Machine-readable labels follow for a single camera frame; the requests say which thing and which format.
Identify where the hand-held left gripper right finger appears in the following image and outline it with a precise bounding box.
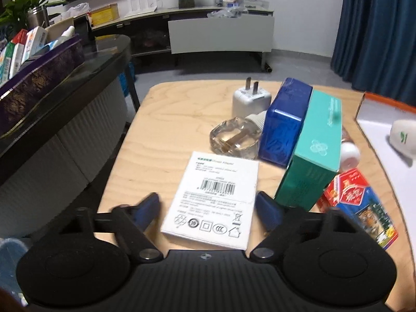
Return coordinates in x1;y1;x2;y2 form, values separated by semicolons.
249;192;353;261

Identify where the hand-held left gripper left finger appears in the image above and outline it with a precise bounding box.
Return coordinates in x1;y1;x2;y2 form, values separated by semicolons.
67;192;164;263

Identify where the clear glass liquid bottle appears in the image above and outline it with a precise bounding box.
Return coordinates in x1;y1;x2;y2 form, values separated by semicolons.
210;110;268;160

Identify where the blue plastic box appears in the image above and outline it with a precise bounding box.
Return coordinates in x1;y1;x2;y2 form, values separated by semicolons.
258;77;313;169

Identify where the small white-cap bottle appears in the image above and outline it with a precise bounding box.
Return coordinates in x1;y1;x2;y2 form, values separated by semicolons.
340;130;361;173

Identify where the white flat barcode box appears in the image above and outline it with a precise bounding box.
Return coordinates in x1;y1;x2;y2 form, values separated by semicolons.
161;151;259;251

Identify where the teal cardboard box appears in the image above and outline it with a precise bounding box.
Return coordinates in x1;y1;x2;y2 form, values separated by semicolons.
274;89;342;211

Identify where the red printed box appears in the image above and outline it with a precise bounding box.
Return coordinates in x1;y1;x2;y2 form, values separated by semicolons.
316;167;399;251

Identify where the white power adapter plug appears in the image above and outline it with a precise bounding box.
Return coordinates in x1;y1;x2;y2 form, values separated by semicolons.
232;77;272;119

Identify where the blue storage crate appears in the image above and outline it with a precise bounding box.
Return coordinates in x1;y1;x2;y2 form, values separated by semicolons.
119;62;137;98

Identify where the orange-rimmed white tray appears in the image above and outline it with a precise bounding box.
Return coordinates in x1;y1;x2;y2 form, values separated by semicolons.
354;92;416;215

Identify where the black glass table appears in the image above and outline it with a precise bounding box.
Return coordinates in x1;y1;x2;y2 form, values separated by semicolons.
0;34;140;186

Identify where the white device with green logo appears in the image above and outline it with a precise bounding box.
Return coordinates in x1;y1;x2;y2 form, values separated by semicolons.
390;119;416;159

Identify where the purple patterned box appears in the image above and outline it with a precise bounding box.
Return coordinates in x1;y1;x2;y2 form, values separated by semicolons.
0;34;86;137

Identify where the white television cabinet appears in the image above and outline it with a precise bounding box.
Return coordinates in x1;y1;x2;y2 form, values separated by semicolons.
73;5;275;72

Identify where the clear spray bottle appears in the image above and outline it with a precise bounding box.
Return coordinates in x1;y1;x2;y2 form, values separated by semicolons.
48;26;76;49

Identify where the brown cardboard box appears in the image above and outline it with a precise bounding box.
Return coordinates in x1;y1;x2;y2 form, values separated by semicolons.
45;25;75;43

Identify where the yellow tin box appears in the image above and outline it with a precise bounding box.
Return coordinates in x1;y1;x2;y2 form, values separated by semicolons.
91;3;119;27

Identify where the green white carton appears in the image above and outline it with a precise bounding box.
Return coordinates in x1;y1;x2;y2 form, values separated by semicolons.
0;42;25;86

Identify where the white router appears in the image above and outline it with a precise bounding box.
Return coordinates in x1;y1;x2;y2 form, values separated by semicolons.
124;0;157;18

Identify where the clear plastic packaging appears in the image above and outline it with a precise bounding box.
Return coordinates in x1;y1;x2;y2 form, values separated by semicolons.
207;8;249;19

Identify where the white blue orange carton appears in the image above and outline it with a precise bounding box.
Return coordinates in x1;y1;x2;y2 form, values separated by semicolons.
20;26;49;64

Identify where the white plastic bag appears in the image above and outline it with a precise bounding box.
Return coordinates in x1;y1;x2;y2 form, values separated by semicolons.
57;3;91;20

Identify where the red white carton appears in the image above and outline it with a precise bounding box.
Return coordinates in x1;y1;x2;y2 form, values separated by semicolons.
11;29;29;45

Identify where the steel cup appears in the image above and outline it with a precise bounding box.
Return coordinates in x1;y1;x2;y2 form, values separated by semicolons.
28;5;50;29

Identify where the large leafy green plant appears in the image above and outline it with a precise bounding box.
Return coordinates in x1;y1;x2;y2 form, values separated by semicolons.
0;0;69;36

